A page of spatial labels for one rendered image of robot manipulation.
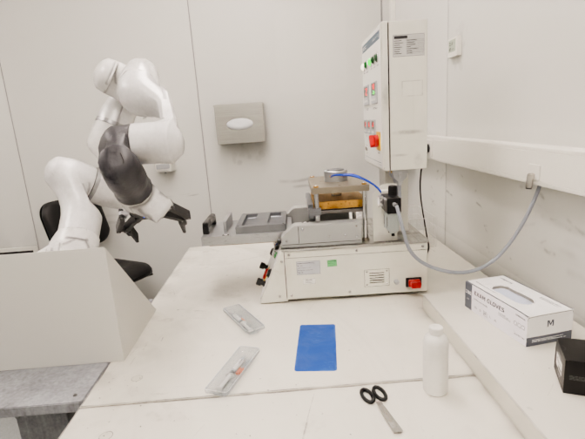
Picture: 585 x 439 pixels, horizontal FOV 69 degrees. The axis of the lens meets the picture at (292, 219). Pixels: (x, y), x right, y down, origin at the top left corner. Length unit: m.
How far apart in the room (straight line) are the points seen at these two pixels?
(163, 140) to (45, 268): 0.43
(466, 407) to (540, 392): 0.14
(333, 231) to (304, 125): 1.62
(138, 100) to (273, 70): 1.77
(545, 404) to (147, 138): 0.95
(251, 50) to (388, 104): 1.71
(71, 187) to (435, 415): 1.11
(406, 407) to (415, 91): 0.84
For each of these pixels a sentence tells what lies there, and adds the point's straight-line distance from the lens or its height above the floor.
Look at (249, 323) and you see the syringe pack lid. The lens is 1.24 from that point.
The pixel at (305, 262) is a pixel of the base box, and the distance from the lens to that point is 1.34.
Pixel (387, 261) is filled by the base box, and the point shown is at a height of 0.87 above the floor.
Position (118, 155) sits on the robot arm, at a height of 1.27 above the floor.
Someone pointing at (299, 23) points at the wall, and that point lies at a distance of 2.93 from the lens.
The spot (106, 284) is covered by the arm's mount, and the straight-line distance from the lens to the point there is 1.15.
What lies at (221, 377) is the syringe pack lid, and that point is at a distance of 1.02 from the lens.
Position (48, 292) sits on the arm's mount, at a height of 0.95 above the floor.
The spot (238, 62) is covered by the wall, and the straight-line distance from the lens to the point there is 2.90.
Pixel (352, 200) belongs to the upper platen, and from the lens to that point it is 1.38.
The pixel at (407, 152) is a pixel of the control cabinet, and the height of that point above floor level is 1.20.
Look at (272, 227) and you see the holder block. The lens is 1.38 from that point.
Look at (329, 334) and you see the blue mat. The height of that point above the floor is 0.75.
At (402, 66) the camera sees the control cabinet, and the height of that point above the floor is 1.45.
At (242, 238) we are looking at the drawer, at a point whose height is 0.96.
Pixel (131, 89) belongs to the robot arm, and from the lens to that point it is 1.21.
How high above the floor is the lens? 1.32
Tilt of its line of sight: 13 degrees down
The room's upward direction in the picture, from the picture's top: 4 degrees counter-clockwise
